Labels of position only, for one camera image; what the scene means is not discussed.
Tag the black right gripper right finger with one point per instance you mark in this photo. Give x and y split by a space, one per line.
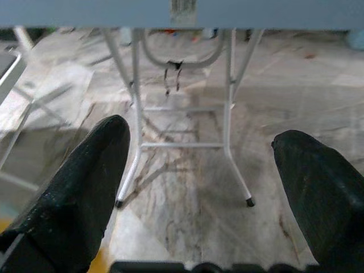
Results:
327 204

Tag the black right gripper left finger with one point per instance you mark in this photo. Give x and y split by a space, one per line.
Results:
65 204

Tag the grey folding chair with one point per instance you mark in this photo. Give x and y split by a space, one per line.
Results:
7 71

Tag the light blue folding table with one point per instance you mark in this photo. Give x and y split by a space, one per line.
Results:
85 14

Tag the white barcode sticker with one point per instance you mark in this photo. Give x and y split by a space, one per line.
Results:
183 11

